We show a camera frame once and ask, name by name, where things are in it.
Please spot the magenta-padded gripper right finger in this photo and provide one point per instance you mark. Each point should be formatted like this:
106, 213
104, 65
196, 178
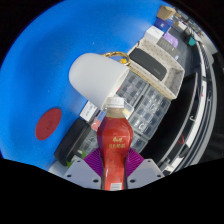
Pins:
145, 174

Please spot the grey box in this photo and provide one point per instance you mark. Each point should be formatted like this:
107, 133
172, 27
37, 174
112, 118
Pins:
170, 50

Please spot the clear plastic drawer cabinet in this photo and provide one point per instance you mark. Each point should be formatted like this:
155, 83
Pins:
131, 88
151, 113
140, 141

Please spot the black speaker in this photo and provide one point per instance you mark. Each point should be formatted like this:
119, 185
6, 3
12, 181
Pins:
148, 63

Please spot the flat round red coaster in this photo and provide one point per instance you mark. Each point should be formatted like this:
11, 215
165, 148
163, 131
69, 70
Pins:
48, 124

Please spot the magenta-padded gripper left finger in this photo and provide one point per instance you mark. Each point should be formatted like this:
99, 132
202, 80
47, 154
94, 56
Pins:
81, 174

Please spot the small white box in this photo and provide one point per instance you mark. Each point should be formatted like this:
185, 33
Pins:
154, 34

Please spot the brown cardboard box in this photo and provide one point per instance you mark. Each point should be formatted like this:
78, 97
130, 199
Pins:
166, 12

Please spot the dark overhead desk shelf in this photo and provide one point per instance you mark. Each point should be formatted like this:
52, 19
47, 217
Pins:
173, 133

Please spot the purple container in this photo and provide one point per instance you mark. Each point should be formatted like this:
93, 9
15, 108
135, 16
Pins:
171, 38

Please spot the blue box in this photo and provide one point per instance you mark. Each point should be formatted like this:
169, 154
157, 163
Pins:
163, 24

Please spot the red drink bottle white cap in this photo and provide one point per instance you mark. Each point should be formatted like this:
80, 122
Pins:
115, 140

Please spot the black case with white label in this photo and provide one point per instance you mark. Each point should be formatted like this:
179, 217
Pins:
70, 143

